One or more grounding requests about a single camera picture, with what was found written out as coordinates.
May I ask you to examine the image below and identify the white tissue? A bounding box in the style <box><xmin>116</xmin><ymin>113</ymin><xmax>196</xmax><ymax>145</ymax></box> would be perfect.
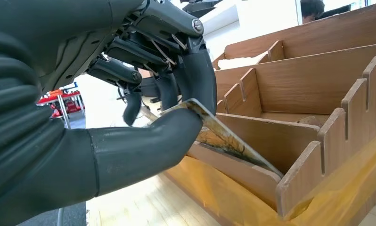
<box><xmin>217</xmin><ymin>51</ymin><xmax>268</xmax><ymax>70</ymax></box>

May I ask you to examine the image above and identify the red white workbench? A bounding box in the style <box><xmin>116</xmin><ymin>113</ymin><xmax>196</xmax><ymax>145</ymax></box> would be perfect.
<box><xmin>36</xmin><ymin>82</ymin><xmax>86</xmax><ymax>129</ymax></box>

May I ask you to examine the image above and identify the person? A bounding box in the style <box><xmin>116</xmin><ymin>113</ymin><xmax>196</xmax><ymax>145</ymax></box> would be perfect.
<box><xmin>300</xmin><ymin>0</ymin><xmax>325</xmax><ymax>24</ymax></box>

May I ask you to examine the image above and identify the wooden divided box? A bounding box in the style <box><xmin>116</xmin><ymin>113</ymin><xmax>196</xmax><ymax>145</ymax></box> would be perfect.
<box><xmin>164</xmin><ymin>1</ymin><xmax>376</xmax><ymax>226</ymax></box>

